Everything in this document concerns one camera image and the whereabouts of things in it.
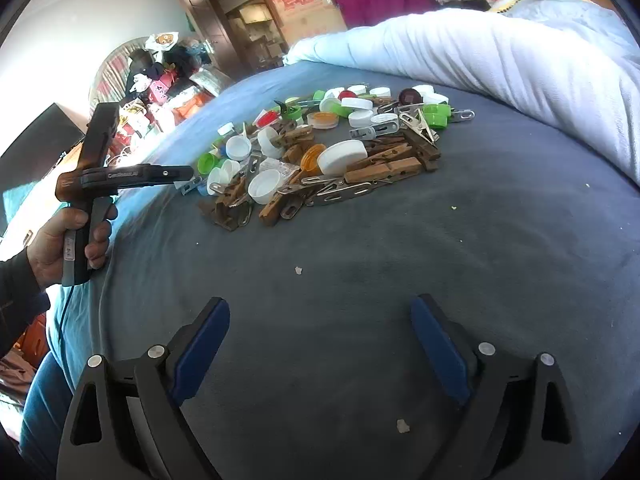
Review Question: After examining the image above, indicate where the white cap open side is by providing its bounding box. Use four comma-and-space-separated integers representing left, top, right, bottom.
247, 169, 283, 205

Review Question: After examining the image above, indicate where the person's left hand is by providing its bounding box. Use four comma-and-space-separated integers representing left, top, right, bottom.
27, 205, 118, 290

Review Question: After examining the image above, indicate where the left forearm dark sleeve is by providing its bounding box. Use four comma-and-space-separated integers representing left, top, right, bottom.
0, 249, 50, 358

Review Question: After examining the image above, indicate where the large white bottle cap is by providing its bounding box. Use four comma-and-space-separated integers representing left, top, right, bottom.
317, 140, 368, 177

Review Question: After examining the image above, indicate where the dark wooden door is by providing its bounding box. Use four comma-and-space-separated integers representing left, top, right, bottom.
179, 0, 253, 80

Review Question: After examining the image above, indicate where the metal clothespin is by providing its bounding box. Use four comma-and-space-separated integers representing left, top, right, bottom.
305, 181, 374, 207

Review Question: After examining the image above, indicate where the magenta cloth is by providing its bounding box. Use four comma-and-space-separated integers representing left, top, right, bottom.
336, 0, 440, 28

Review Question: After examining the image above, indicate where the blue bed sheet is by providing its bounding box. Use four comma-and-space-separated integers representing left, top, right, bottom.
20, 89, 639, 479

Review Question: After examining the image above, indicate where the cardboard box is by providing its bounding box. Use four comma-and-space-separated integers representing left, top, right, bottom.
271, 0, 347, 47

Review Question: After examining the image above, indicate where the dark wooden clothespin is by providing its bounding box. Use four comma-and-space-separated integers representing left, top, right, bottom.
402, 130, 440, 172

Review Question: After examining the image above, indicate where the orange bottle cap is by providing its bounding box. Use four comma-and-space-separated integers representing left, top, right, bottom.
299, 144, 326, 177

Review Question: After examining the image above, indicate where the white folded duvet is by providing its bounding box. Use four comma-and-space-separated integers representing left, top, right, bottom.
285, 0, 639, 180

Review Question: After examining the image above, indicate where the green flip cap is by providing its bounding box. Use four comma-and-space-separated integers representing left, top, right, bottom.
422, 103, 452, 130

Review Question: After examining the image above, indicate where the dark maroon cap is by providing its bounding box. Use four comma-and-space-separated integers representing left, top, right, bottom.
398, 88, 423, 106

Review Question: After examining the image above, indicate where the red bottle cap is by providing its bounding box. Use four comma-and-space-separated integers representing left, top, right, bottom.
255, 110, 280, 128

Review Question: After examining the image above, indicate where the clutter pile on chair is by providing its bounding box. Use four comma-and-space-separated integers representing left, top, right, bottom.
89, 32, 232, 165

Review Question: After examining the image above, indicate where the light wooden clothespin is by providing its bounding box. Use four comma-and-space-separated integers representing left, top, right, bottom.
344, 157, 423, 184

